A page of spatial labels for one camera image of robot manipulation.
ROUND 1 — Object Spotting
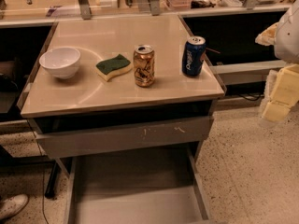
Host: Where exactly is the white bowl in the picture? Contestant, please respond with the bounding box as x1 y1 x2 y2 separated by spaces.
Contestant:
39 47 80 79

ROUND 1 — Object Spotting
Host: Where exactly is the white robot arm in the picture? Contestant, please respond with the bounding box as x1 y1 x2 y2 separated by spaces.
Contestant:
255 1 299 127

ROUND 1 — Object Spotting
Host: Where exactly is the black cable on floor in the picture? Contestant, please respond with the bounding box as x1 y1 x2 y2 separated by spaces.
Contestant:
41 168 50 224

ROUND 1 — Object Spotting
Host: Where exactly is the blue Pepsi can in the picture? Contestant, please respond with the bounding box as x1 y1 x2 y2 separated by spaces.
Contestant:
182 36 206 77

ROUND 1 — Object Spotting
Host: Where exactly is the white shoe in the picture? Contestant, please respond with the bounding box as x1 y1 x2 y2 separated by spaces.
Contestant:
0 194 29 220

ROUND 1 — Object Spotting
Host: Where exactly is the open grey middle drawer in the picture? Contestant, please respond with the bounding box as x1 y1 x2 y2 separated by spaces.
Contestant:
64 146 216 224

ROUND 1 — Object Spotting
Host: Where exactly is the grey top drawer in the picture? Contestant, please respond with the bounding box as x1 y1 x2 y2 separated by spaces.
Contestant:
36 116 213 159

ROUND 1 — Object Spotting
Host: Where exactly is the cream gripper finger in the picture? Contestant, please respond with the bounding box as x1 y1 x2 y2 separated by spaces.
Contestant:
261 63 299 122
255 22 278 46

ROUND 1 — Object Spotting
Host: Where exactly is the grey drawer cabinet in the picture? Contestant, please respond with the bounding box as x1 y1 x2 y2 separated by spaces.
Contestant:
17 14 228 161

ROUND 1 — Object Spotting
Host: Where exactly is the green yellow sponge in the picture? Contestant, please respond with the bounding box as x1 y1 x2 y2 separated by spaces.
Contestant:
95 54 133 81

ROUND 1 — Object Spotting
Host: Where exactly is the orange soda can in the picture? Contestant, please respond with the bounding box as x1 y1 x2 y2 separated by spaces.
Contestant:
133 45 155 87

